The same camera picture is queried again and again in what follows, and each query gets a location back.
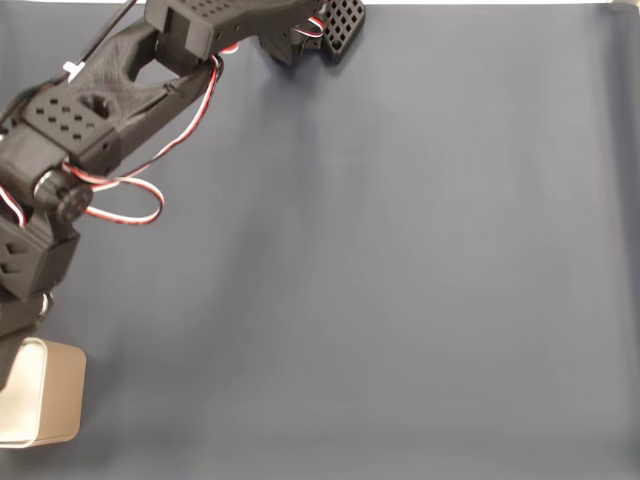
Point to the dark blue table mat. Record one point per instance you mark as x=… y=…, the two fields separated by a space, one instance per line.
x=400 y=250

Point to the beige square box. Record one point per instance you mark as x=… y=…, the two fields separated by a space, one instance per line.
x=60 y=395

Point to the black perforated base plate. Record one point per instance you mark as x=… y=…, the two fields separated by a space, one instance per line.
x=345 y=30

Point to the white paper sheet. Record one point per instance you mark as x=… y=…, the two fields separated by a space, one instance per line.
x=20 y=410

